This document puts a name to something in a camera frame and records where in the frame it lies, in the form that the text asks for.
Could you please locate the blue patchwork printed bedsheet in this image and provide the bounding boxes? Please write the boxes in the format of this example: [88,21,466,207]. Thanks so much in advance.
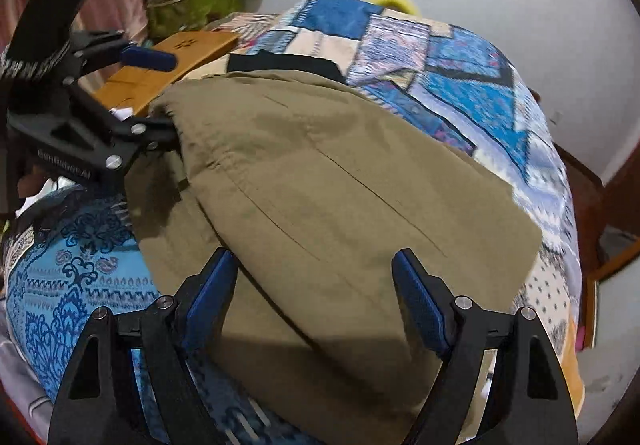
[2,0,586,445]

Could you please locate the black cloth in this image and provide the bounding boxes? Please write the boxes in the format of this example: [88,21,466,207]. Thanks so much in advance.
[227,51,347,86]

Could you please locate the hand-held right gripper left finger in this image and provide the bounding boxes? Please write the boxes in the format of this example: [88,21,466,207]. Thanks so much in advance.
[47,247,239,445]

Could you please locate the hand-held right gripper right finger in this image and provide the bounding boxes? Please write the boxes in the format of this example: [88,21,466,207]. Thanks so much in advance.
[391,248,580,445]

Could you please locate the wooden headboard panel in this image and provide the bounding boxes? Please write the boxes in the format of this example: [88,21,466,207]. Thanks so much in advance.
[92,30,238,118]

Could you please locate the olive green pants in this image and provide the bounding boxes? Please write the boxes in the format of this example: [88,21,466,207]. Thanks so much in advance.
[122,67,545,445]

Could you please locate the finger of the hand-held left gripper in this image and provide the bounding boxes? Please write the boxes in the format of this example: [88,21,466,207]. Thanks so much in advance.
[111,112,182,160]
[119,45,177,73]

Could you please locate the brown wooden furniture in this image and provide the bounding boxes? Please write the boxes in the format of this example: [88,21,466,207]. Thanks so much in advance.
[532,90,640,351]

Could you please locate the yellow round object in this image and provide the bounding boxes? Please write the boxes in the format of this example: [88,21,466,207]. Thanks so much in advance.
[369,0,418,16]

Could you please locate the green patterned bag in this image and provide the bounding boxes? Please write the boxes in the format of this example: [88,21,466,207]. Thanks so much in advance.
[146,0,246,43]

